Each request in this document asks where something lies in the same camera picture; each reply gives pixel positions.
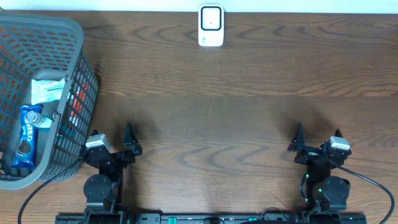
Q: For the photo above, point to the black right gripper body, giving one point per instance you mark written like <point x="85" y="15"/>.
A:
<point x="309" y="154"/>

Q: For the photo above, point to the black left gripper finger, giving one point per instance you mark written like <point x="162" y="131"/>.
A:
<point x="130" y="141"/>
<point x="94" y="132"/>

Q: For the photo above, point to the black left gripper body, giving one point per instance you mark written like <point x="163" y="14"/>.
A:
<point x="121" y="160"/>

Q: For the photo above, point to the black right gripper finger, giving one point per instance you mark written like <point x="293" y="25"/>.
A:
<point x="298" y="142"/>
<point x="338" y="133"/>

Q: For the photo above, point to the teal mouthwash bottle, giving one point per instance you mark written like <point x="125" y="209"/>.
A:
<point x="38" y="121"/>

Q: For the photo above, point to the white wet wipes pack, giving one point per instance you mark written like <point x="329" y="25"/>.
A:
<point x="44" y="91"/>

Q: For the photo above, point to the blue Oreo cookie pack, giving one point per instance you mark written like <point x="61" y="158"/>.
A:
<point x="26" y="151"/>

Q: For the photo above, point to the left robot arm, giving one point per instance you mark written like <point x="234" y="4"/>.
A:
<point x="104" y="190"/>

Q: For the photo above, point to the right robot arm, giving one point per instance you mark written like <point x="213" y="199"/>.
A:
<point x="324" y="193"/>

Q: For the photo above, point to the white barcode scanner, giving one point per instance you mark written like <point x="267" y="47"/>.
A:
<point x="210" y="25"/>

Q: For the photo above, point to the grey plastic basket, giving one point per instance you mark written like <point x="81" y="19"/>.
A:
<point x="43" y="48"/>

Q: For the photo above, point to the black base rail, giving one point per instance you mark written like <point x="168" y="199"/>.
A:
<point x="150" y="218"/>

